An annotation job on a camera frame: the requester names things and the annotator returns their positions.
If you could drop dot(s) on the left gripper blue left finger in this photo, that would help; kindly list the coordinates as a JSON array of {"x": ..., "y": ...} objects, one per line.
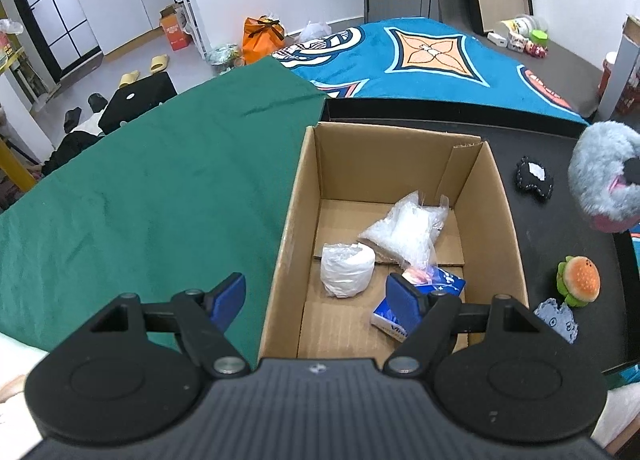
[{"x": 203, "y": 317}]

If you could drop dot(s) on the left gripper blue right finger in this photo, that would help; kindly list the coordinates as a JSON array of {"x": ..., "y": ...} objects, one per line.
[{"x": 428, "y": 318}]

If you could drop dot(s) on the clear bag of white stuffing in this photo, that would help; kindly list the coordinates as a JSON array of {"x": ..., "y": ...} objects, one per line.
[{"x": 409, "y": 231}]

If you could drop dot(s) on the brown cardboard box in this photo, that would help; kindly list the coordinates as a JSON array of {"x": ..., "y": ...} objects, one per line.
[{"x": 368, "y": 201}]

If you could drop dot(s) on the grey pink plush toy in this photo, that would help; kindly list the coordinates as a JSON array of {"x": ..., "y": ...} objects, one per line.
[{"x": 603, "y": 176}]

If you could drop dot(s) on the blue tissue pack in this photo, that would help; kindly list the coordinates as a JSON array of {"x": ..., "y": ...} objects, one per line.
[{"x": 406, "y": 301}]

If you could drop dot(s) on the white rolled plastic bundle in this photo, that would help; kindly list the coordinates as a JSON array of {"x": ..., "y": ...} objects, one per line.
[{"x": 346, "y": 270}]

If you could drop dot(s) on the green cloth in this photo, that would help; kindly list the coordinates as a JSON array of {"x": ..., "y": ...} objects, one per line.
[{"x": 188, "y": 193}]

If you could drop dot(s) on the light blue fabric toy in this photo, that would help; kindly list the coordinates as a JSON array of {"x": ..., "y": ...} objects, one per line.
[{"x": 558, "y": 317}]

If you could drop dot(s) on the hamburger plush toy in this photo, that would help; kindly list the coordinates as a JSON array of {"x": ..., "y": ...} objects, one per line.
[{"x": 578, "y": 281}]

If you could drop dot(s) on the black felt patch toy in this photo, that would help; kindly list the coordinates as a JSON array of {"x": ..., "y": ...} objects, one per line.
[{"x": 532, "y": 177}]

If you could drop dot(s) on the left yellow slipper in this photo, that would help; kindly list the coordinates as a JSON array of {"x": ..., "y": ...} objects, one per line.
[{"x": 128, "y": 78}]

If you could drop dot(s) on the yellow slipper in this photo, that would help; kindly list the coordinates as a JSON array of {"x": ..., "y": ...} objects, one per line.
[
  {"x": 128, "y": 78},
  {"x": 159, "y": 63}
]

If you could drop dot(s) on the right yellow slipper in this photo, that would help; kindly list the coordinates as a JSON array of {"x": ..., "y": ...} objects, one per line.
[{"x": 159, "y": 63}]

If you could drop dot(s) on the blue patterned blanket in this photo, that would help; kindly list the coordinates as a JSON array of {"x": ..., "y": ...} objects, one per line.
[{"x": 418, "y": 58}]

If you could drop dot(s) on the orange bag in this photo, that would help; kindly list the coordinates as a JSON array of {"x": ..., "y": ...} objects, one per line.
[{"x": 261, "y": 37}]

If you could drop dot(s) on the orange cardboard box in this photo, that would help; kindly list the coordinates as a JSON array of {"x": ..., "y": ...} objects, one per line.
[{"x": 175, "y": 27}]

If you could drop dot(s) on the green cup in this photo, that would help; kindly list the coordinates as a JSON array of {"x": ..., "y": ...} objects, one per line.
[{"x": 539, "y": 37}]

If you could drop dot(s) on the white kitchen cabinet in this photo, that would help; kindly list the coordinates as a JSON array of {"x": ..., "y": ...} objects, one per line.
[{"x": 115, "y": 23}]

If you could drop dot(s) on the black framed glass door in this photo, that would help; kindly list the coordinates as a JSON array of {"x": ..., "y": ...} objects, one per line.
[{"x": 61, "y": 34}]

